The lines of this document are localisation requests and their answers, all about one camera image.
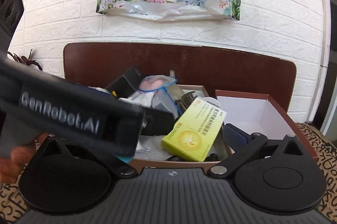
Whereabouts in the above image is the yellow green medicine box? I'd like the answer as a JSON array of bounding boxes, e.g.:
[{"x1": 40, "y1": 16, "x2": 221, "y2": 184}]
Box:
[{"x1": 161, "y1": 97, "x2": 227, "y2": 162}]

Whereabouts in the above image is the small black box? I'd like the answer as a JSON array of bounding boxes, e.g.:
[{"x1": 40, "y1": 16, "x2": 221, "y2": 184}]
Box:
[{"x1": 105, "y1": 66, "x2": 145, "y2": 98}]

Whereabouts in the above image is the person's left hand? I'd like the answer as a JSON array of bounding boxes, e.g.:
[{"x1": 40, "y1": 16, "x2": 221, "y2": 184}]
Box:
[{"x1": 1, "y1": 133, "x2": 49, "y2": 184}]

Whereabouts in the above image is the clear bag blue rim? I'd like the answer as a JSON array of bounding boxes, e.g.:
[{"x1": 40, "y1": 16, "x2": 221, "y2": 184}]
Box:
[{"x1": 128, "y1": 75, "x2": 180, "y2": 119}]

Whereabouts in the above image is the brown open cardboard box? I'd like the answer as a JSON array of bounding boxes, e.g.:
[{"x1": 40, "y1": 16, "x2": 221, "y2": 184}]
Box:
[{"x1": 130, "y1": 85, "x2": 232, "y2": 171}]

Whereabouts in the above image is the red lid box white inside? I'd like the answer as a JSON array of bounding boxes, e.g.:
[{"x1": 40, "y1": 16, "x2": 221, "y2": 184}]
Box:
[{"x1": 215, "y1": 90, "x2": 318, "y2": 161}]

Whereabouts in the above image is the dark red feather toy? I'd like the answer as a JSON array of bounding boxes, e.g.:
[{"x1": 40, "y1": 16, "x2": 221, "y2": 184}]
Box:
[{"x1": 7, "y1": 49, "x2": 43, "y2": 71}]

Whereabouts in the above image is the dark brown wooden headboard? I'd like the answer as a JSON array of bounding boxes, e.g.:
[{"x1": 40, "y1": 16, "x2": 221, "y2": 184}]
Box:
[{"x1": 63, "y1": 42, "x2": 296, "y2": 111}]

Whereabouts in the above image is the letter patterned brown cloth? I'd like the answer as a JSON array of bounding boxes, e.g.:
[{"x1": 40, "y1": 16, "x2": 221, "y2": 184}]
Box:
[{"x1": 1, "y1": 123, "x2": 336, "y2": 223}]

